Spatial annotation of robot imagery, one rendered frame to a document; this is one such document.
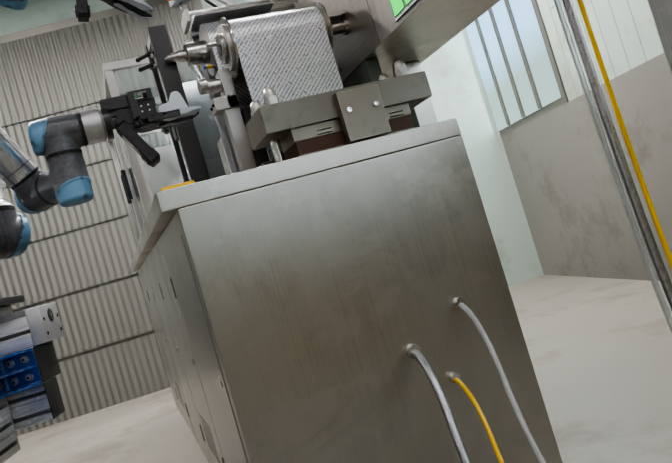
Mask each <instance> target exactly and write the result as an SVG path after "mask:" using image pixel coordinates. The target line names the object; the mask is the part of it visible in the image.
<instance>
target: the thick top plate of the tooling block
mask: <svg viewBox="0 0 672 463"><path fill-rule="evenodd" d="M372 84H377V85H378V88H379V92H380V95H381V98H382V102H383V105H384V108H385V107H389V106H394V105H398V104H402V103H407V102H408V104H409V107H410V110H411V109H413V108H414V107H416V106H417V105H419V104H420V103H422V102H423V101H425V100H426V99H428V98H429V97H431V96H432V92H431V89H430V85H429V82H428V79H427V76H426V72H425V71H421V72H416V73H411V74H407V75H402V76H398V77H393V78H388V79H384V80H379V81H375V82H370V83H365V84H361V85H356V86H352V87H347V88H342V89H338V90H333V91H329V92H324V93H319V94H315V95H310V96H306V97H301V98H296V99H292V100H287V101H283V102H278V103H273V104H269V105H264V106H260V107H259V108H258V109H257V110H256V112H255V113H254V114H253V116H252V117H251V119H250V120H249V121H248V123H247V124H246V126H245V128H246V131H247V134H248V138H249V141H250V144H251V148H252V151H253V150H258V149H262V148H266V147H270V146H271V145H270V140H272V139H275V138H279V140H281V139H282V138H283V137H284V136H285V135H286V134H287V133H288V132H289V131H290V130H291V129H295V128H300V127H304V126H308V125H312V124H317V123H321V122H325V121H330V120H334V119H338V118H340V117H339V114H338V111H337V107H336V104H335V101H334V97H333V95H334V94H335V93H336V92H340V91H345V90H349V89H354V88H358V87H363V86H368V85H372Z"/></svg>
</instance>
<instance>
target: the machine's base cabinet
mask: <svg viewBox="0 0 672 463"><path fill-rule="evenodd" d="M138 274H139V278H140V282H141V286H142V289H143V291H142V292H143V296H144V299H145V301H146V303H147V306H148V310H149V313H150V317H151V320H152V324H153V327H154V331H155V334H156V338H157V341H158V345H159V348H160V352H161V355H162V359H163V362H164V366H165V369H166V373H167V376H168V377H167V379H168V383H169V386H170V387H171V390H172V393H173V397H174V400H175V403H176V406H177V408H178V409H179V411H180V413H181V415H182V416H183V418H184V420H185V422H186V423H187V425H188V427H189V429H190V430H191V432H192V434H193V435H194V437H195V439H196V441H197V442H198V444H199V446H200V448H201V449H202V451H203V453H204V455H205V456H206V458H207V460H208V461H209V463H462V462H461V460H460V457H459V455H458V452H457V450H456V447H455V444H454V442H453V439H452V436H451V434H450V431H449V428H448V425H447V422H446V420H445V417H444V414H443V412H442V409H441V406H440V404H439V401H438V399H437V397H436V394H435V392H434V390H433V388H432V385H431V383H430V381H429V379H428V378H427V376H426V374H425V372H424V370H423V369H422V367H421V366H420V364H419V363H418V362H417V361H416V360H415V359H413V358H409V357H408V356H407V355H406V348H407V346H408V345H409V344H417V345H419V347H420V348H421V354H422V355H423V356H424V357H425V358H426V360H427V361H428V363H429V364H430V365H431V367H432V369H433V371H434V373H435V374H436V376H437V378H438V380H439V382H440V384H441V387H442V389H443V391H444V393H445V396H446V398H447V401H448V403H449V406H450V408H451V411H452V413H453V416H454V418H455V421H456V424H457V427H458V429H459V432H460V435H461V438H462V440H463V443H464V445H465V448H466V450H467V453H468V455H469V458H470V460H471V463H499V461H498V458H497V456H496V454H495V451H494V449H493V446H492V444H491V441H490V439H489V436H488V434H487V432H486V429H485V427H484V425H483V422H482V420H481V418H480V416H479V414H478V412H477V410H476V408H475V406H474V405H473V403H472V402H471V400H470V398H469V397H468V395H467V394H466V393H465V391H464V390H463V389H462V388H461V387H460V386H459V385H458V384H457V383H452V382H450V381H449V378H448V377H449V374H450V373H451V372H455V373H458V374H459V375H460V380H461V381H462V382H463V383H464V384H465V385H466V387H467V388H468V389H469V390H470V392H471V393H472V395H473V396H474V398H475V399H476V401H477V403H478V404H479V406H480V408H481V410H482V412H483V414H484V416H485V418H486V420H487V422H488V425H489V427H490V429H491V431H492V434H493V436H494V439H495V441H496V444H497V446H498V449H499V451H500V453H501V456H502V458H503V460H504V463H539V461H538V459H537V457H536V455H535V453H534V451H533V449H532V447H531V445H530V443H529V441H528V439H527V437H526V435H525V433H524V431H523V429H522V427H521V425H520V423H519V420H518V418H517V416H516V414H515V412H514V409H513V407H512V405H511V402H510V400H509V397H508V395H507V393H506V390H505V388H504V385H503V383H502V380H501V378H500V375H499V373H498V370H497V368H496V366H495V363H494V361H493V359H492V357H491V354H490V352H489V350H488V348H487V346H486V344H485V342H484V340H483V338H482V336H481V334H480V332H479V331H478V329H477V327H476V326H475V324H474V322H473V321H472V320H471V318H470V317H469V316H468V314H467V313H466V312H465V311H464V310H463V309H462V308H461V309H458V308H455V307H454V306H453V300H454V299H455V298H457V297H461V298H463V299H464V300H465V305H466V306H467V307H468V308H469V309H470V310H471V311H472V312H473V313H474V315H475V316H476V317H477V319H478V320H479V322H480V323H481V325H482V327H483V328H484V330H485V332H486V334H487V336H488V338H489V339H490V341H491V343H492V345H493V347H494V350H495V352H496V354H497V356H498V359H499V361H500V363H501V365H502V368H503V370H504V373H505V375H506V378H507V380H508V382H509V385H510V387H511V390H512V392H513V394H514V397H515V399H516V401H517V404H518V406H519V408H520V411H521V413H522V415H523V417H524V419H525V421H526V424H527V426H528V428H529V430H530V432H531V434H532V436H533V438H534V440H535V442H536V444H537V446H538V448H539V450H540V452H541V454H542V456H543V457H544V459H545V461H546V463H563V462H562V458H561V455H560V452H559V449H558V446H557V442H556V439H555V436H554V433H553V429H552V426H551V423H550V420H549V416H548V413H547V410H546V407H545V404H544V400H543V397H542V394H541V391H540V387H539V384H538V381H537V378H536V374H535V371H534V368H533V365H532V361H531V358H530V355H529V352H528V349H527V345H526V342H525V339H524V336H523V332H522V329H521V326H520V323H519V319H518V316H517V313H516V310H515V307H514V303H513V300H512V297H511V294H510V290H509V287H508V284H507V281H506V277H505V274H504V271H503V268H502V265H501V261H500V258H499V255H498V252H497V248H496V245H495V242H494V239H493V235H492V232H491V229H490V226H489V222H488V219H487V216H486V213H485V210H484V206H483V203H482V200H481V197H480V193H479V190H478V187H477V184H476V180H475V177H474V174H473V171H472V168H471V164H470V161H469V158H468V155H467V151H466V148H465V145H464V142H463V138H462V136H461V135H460V136H456V137H452V138H448V139H444V140H441V141H437V142H433V143H429V144H425V145H421V146H418V147H414V148H410V149H406V150H402V151H398V152H395V153H391V154H387V155H383V156H379V157H376V158H372V159H368V160H364V161H360V162H356V163H353V164H349V165H345V166H341V167H337V168H333V169H330V170H326V171H322V172H318V173H314V174H310V175H307V176H303V177H299V178H295V179H291V180H287V181H284V182H280V183H276V184H272V185H268V186H264V187H261V188H257V189H253V190H249V191H245V192H242V193H238V194H234V195H230V196H226V197H222V198H219V199H215V200H211V201H207V202H203V203H199V204H196V205H192V206H188V207H184V208H180V209H178V210H177V211H176V213H175V214H174V216H173V217H172V219H171V221H170V222H169V224H168V225H167V227H166V228H165V230H164V231H163V233H162V235H161V236H160V238H159V239H158V241H157V242H156V244H155V245H154V247H153V248H152V250H151V252H150V253H149V255H148V256H147V258H146V259H145V261H144V262H143V264H142V265H141V267H140V269H139V270H138Z"/></svg>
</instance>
